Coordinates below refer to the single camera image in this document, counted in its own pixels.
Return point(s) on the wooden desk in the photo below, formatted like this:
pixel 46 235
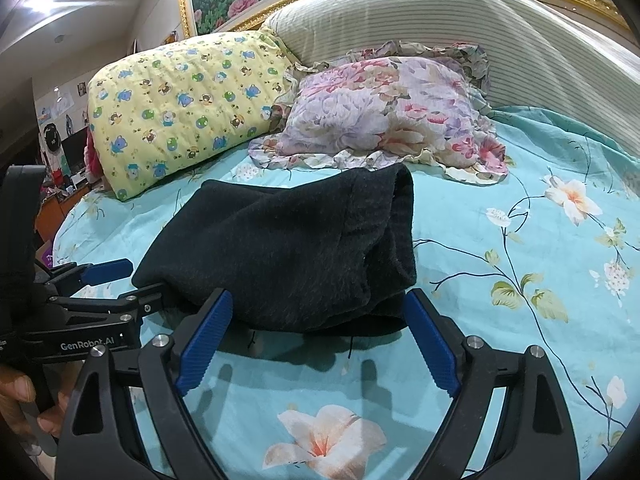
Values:
pixel 55 212

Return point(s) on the dark knit pants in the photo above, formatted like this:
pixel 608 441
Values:
pixel 280 250

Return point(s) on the dark monitor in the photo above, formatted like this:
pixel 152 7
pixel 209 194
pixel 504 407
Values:
pixel 75 150

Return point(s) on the paper wall drawings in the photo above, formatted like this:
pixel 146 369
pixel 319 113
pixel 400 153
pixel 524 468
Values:
pixel 62 102

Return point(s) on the yellow cartoon print pillow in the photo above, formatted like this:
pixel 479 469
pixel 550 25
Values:
pixel 175 110

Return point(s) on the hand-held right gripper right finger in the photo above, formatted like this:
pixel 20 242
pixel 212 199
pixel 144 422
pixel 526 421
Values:
pixel 432 345

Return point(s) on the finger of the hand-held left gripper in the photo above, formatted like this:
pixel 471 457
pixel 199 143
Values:
pixel 107 270
pixel 150 297

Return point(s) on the white padded gold-trimmed headboard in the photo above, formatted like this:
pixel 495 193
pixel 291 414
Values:
pixel 525 35

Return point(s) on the pink floral ruffled pillow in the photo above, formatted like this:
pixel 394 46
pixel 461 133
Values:
pixel 380 105

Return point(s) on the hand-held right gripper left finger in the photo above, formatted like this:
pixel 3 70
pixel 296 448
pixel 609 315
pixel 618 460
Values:
pixel 205 345

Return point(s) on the person's left hand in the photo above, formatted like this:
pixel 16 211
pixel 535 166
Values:
pixel 17 385

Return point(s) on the pink cloth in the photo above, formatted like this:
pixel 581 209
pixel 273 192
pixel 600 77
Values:
pixel 93 157

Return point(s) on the teal floral bed sheet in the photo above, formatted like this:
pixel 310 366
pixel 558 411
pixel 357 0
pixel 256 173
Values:
pixel 500 310

